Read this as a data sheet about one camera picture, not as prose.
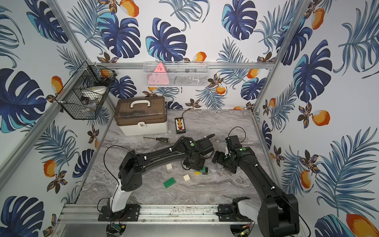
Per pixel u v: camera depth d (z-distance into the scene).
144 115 0.89
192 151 0.57
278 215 0.40
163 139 1.01
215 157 0.75
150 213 0.76
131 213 0.76
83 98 0.82
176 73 1.00
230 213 0.74
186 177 0.85
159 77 0.90
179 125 1.10
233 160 0.60
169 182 0.84
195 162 0.68
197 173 0.88
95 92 0.80
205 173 0.85
